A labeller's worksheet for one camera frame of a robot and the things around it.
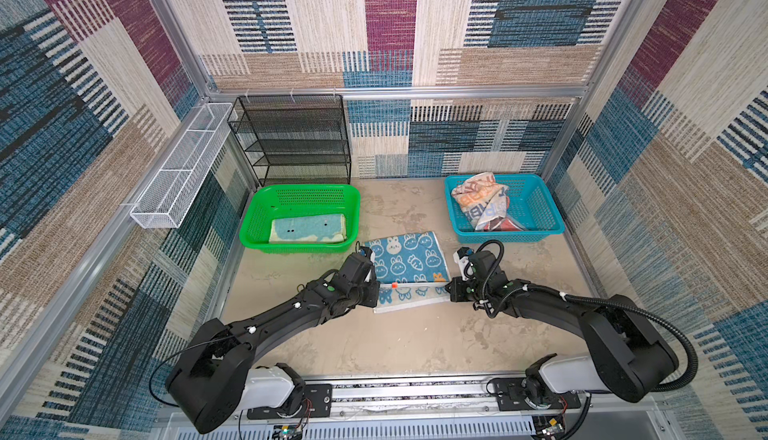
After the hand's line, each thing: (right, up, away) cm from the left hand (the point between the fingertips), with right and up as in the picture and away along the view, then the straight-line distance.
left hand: (375, 284), depth 86 cm
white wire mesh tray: (-49, +23, -14) cm, 56 cm away
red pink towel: (+43, +16, +19) cm, 50 cm away
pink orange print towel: (+35, +25, +17) cm, 46 cm away
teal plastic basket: (+55, +24, +23) cm, 64 cm away
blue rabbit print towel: (+10, +2, +10) cm, 14 cm away
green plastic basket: (-40, +24, +22) cm, 52 cm away
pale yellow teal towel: (-24, +14, +19) cm, 34 cm away
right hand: (+22, -3, +5) cm, 23 cm away
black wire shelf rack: (-30, +46, +23) cm, 60 cm away
